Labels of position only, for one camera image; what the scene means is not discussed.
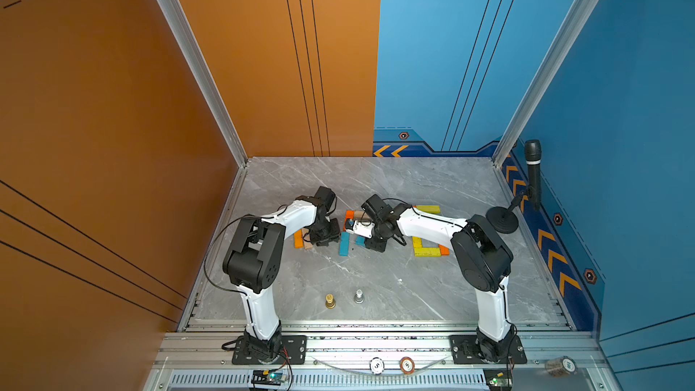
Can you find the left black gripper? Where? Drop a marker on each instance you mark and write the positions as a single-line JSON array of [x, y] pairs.
[[316, 239]]

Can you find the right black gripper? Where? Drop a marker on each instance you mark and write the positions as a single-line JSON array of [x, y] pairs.
[[376, 246]]

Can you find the amber orange block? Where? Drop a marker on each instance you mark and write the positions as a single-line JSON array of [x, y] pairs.
[[298, 240]]

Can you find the yellow block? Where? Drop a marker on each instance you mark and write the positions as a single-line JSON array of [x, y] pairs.
[[418, 246], [431, 209], [427, 252]]

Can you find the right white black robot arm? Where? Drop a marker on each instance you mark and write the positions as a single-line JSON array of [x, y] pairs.
[[483, 257]]

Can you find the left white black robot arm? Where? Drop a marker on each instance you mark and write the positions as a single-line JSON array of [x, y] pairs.
[[253, 261]]

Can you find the silver weight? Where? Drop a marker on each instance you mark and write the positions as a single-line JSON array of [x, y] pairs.
[[359, 296]]

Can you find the brass weight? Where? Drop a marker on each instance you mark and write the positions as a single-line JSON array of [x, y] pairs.
[[330, 302]]

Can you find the white round dial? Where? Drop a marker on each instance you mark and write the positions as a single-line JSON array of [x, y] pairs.
[[377, 366]]

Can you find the copper round dial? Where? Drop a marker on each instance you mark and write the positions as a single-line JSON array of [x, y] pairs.
[[407, 366]]

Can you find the left green circuit board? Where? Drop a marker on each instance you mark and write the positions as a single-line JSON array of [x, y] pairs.
[[273, 379]]

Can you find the green circuit board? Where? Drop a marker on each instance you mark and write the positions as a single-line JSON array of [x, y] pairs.
[[498, 380], [273, 379]]

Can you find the black microphone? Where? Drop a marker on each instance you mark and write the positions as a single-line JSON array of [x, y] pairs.
[[533, 155]]

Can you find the right green circuit board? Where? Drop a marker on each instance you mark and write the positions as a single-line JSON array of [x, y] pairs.
[[498, 380]]

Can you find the tape roll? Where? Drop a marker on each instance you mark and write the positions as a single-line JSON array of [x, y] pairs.
[[561, 367]]

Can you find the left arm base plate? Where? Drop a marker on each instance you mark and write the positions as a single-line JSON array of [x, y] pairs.
[[293, 350]]

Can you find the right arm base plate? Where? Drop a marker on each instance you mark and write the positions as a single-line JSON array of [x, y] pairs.
[[474, 349]]

